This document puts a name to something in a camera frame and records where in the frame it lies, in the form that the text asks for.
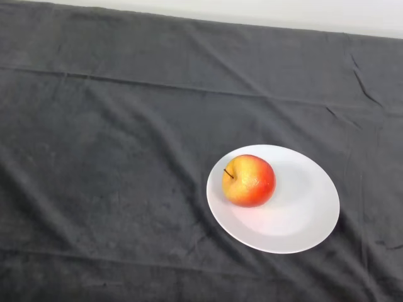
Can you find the white round plate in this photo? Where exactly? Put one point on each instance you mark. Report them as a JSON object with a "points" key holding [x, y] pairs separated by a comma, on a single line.
{"points": [[285, 215]]}

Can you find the black cloth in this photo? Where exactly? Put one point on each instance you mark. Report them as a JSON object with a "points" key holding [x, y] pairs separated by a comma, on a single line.
{"points": [[176, 104]]}

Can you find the red yellow apple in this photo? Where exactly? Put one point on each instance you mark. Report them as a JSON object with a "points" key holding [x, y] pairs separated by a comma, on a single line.
{"points": [[248, 181]]}

